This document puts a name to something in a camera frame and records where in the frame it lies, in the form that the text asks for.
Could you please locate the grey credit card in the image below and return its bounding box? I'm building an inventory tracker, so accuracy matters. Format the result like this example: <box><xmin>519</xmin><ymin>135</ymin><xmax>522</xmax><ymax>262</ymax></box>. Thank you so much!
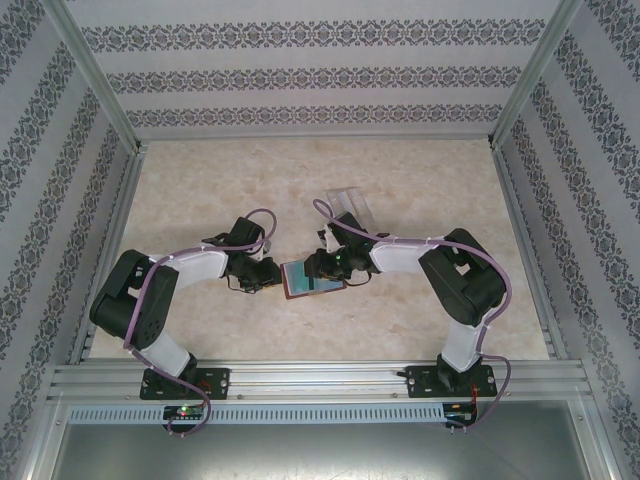
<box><xmin>349</xmin><ymin>189</ymin><xmax>369</xmax><ymax>221</ymax></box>

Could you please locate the brown leather card holder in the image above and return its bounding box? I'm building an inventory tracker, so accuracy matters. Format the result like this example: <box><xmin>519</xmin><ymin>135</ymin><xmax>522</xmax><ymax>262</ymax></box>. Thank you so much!
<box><xmin>279</xmin><ymin>258</ymin><xmax>350</xmax><ymax>301</ymax></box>

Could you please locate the small circuit board green light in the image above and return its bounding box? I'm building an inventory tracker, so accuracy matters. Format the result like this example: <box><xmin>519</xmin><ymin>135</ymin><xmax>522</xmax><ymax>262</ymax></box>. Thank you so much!
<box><xmin>163</xmin><ymin>405</ymin><xmax>205</xmax><ymax>420</ymax></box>

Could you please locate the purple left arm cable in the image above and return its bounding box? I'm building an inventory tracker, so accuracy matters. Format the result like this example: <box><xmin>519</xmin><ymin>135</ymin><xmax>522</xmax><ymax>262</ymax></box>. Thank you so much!
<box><xmin>123</xmin><ymin>208</ymin><xmax>279</xmax><ymax>437</ymax></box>

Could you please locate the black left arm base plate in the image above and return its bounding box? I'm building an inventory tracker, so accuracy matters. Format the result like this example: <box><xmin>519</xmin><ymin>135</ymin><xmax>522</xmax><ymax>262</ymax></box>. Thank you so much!
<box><xmin>139</xmin><ymin>367</ymin><xmax>231</xmax><ymax>401</ymax></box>

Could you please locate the clear acrylic card stand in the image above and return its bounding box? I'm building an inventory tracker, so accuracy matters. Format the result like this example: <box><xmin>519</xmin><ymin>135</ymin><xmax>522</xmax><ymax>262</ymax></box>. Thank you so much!
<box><xmin>325</xmin><ymin>186</ymin><xmax>375</xmax><ymax>230</ymax></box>

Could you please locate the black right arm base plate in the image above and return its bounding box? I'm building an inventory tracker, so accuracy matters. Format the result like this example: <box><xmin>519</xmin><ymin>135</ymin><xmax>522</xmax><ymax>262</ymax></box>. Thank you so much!
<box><xmin>404</xmin><ymin>363</ymin><xmax>499</xmax><ymax>400</ymax></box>

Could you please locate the grey metal sheet panel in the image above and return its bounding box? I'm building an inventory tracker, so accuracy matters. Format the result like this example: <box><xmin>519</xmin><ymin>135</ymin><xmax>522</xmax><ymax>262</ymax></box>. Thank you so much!
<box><xmin>49</xmin><ymin>422</ymin><xmax>609</xmax><ymax>480</ymax></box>

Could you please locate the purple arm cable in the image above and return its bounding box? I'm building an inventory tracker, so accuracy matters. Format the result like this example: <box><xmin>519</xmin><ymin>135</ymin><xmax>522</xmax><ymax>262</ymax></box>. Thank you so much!
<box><xmin>312</xmin><ymin>198</ymin><xmax>514</xmax><ymax>432</ymax></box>
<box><xmin>123</xmin><ymin>208</ymin><xmax>279</xmax><ymax>437</ymax></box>

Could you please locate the aluminium side rail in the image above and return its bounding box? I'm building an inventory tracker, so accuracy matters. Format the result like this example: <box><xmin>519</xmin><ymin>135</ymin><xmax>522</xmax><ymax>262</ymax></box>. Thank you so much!
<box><xmin>67</xmin><ymin>142</ymin><xmax>149</xmax><ymax>364</ymax></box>

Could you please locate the aluminium frame post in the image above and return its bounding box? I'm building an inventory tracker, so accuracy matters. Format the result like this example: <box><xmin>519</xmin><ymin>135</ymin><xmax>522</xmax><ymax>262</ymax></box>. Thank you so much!
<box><xmin>47</xmin><ymin>0</ymin><xmax>146</xmax><ymax>154</ymax></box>
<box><xmin>487</xmin><ymin>0</ymin><xmax>587</xmax><ymax>149</ymax></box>

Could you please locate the aluminium mounting rail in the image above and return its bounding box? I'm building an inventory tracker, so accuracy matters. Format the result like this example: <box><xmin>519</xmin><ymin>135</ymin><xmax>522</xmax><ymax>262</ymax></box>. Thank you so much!
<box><xmin>48</xmin><ymin>357</ymin><xmax>587</xmax><ymax>402</ymax></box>

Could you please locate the slotted grey cable duct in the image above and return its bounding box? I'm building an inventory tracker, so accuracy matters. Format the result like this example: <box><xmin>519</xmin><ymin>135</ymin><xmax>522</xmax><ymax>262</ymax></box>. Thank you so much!
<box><xmin>67</xmin><ymin>402</ymin><xmax>446</xmax><ymax>424</ymax></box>

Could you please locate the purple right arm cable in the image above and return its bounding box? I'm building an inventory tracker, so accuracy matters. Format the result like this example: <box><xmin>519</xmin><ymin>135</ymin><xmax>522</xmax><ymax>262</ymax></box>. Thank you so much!
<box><xmin>312</xmin><ymin>198</ymin><xmax>514</xmax><ymax>432</ymax></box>

